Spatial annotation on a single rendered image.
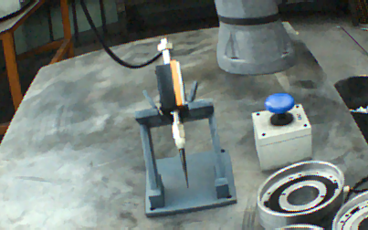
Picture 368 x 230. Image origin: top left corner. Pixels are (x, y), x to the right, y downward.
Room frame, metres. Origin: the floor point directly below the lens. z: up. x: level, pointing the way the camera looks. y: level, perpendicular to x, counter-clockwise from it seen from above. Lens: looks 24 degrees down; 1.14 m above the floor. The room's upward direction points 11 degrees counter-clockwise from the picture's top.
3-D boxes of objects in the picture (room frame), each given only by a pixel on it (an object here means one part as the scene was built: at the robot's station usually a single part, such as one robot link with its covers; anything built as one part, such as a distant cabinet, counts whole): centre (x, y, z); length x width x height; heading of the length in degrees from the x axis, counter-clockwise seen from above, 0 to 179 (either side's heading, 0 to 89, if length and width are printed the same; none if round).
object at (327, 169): (0.46, -0.11, 0.82); 0.10 x 0.10 x 0.04
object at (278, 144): (0.62, -0.11, 0.82); 0.08 x 0.07 x 0.05; 177
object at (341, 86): (1.53, -0.65, 0.21); 0.34 x 0.34 x 0.43
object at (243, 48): (0.96, -0.15, 0.85); 0.15 x 0.15 x 0.10
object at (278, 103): (0.62, -0.11, 0.85); 0.04 x 0.04 x 0.05
